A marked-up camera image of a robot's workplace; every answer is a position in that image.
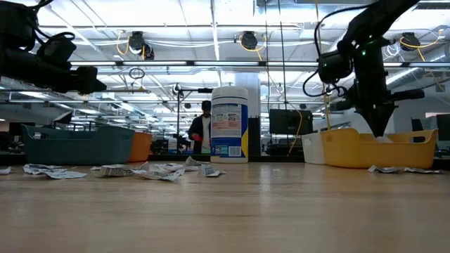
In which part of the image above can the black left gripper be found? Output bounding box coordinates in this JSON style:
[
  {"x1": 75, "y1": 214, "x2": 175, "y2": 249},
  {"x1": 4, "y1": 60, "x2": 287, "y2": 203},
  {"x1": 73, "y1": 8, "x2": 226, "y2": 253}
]
[{"x1": 41, "y1": 66, "x2": 108, "y2": 95}]

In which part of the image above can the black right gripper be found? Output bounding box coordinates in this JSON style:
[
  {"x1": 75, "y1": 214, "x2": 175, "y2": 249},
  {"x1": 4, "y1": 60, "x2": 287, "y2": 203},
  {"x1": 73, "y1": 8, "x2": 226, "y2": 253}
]
[{"x1": 330, "y1": 45, "x2": 425, "y2": 138}]

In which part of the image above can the grey narrow strip packet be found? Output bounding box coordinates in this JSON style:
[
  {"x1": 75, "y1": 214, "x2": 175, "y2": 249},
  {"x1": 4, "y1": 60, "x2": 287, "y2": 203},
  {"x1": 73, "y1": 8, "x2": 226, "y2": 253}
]
[{"x1": 201, "y1": 164, "x2": 227, "y2": 178}]

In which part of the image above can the yellow plastic bin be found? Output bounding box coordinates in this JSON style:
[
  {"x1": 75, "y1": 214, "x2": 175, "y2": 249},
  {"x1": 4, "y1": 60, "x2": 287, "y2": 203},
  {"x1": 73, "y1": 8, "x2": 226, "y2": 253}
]
[{"x1": 319, "y1": 127, "x2": 439, "y2": 170}]

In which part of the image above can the black tilted monitor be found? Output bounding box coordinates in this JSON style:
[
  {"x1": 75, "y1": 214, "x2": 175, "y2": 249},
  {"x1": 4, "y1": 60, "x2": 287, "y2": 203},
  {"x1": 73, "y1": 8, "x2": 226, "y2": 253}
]
[{"x1": 51, "y1": 111, "x2": 74, "y2": 126}]

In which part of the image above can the black computer monitor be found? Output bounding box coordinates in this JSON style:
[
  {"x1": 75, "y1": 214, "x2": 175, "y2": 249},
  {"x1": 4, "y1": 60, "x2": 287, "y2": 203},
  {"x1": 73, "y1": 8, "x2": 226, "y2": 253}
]
[
  {"x1": 269, "y1": 108, "x2": 314, "y2": 136},
  {"x1": 435, "y1": 113, "x2": 450, "y2": 142}
]

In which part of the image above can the teal plastic bin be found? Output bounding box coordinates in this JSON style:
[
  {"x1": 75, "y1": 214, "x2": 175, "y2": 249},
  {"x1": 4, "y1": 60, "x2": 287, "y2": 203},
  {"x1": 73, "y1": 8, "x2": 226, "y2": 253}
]
[{"x1": 20, "y1": 124, "x2": 136, "y2": 167}]

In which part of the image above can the white plastic bin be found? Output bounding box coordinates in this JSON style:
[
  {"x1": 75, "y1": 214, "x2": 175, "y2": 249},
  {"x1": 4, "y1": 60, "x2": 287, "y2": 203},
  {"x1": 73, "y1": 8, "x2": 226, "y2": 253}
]
[{"x1": 301, "y1": 131, "x2": 327, "y2": 165}]

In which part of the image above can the orange plastic bin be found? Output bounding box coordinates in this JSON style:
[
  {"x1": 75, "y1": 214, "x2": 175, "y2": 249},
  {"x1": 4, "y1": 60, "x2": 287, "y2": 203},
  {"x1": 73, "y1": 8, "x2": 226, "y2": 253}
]
[{"x1": 128, "y1": 131, "x2": 153, "y2": 164}]

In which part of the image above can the person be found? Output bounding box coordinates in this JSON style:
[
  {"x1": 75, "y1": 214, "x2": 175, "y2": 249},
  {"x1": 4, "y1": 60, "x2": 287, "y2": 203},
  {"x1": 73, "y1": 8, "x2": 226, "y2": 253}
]
[{"x1": 187, "y1": 100, "x2": 212, "y2": 155}]

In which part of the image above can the black tower box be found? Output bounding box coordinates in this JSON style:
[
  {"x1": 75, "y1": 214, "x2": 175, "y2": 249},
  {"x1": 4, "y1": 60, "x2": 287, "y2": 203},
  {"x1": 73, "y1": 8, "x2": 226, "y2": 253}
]
[{"x1": 247, "y1": 117, "x2": 262, "y2": 161}]

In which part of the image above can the white wipes canister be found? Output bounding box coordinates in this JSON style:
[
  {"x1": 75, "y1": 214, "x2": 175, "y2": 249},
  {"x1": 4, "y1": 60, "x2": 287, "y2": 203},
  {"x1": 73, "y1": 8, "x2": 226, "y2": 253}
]
[{"x1": 210, "y1": 86, "x2": 250, "y2": 164}]

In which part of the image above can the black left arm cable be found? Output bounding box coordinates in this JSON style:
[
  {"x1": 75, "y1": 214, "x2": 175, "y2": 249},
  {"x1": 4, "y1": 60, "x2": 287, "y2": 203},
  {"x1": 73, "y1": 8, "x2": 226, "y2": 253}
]
[{"x1": 20, "y1": 0, "x2": 77, "y2": 50}]

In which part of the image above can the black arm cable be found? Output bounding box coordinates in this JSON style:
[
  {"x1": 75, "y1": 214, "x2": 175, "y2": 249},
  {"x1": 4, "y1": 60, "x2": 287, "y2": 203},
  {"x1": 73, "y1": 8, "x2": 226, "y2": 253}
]
[
  {"x1": 302, "y1": 3, "x2": 373, "y2": 98},
  {"x1": 20, "y1": 0, "x2": 77, "y2": 50}
]

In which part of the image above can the yellow hanging cable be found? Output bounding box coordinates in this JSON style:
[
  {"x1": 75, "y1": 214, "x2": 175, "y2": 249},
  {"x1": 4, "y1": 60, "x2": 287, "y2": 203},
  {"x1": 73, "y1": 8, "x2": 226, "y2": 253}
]
[{"x1": 314, "y1": 0, "x2": 332, "y2": 131}]

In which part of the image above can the black ceiling cable reel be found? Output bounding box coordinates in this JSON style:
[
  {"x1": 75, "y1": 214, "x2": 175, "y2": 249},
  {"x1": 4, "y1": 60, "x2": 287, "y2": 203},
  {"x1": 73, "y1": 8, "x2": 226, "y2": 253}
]
[
  {"x1": 399, "y1": 31, "x2": 422, "y2": 52},
  {"x1": 127, "y1": 30, "x2": 155, "y2": 61},
  {"x1": 240, "y1": 30, "x2": 259, "y2": 51}
]

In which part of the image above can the thin yellow cable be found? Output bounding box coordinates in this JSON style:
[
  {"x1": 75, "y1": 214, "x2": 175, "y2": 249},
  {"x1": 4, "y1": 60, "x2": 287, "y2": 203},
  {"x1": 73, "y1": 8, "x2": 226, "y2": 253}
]
[{"x1": 287, "y1": 108, "x2": 304, "y2": 155}]

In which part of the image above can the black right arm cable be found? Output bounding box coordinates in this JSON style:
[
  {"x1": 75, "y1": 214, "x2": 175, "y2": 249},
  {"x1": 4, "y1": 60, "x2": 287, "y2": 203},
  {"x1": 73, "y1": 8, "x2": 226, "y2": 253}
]
[{"x1": 302, "y1": 3, "x2": 373, "y2": 98}]

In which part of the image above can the black hanging cable with coil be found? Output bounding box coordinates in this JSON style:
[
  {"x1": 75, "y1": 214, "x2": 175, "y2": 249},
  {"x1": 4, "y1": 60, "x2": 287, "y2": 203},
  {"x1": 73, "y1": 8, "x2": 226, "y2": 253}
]
[{"x1": 278, "y1": 0, "x2": 288, "y2": 110}]

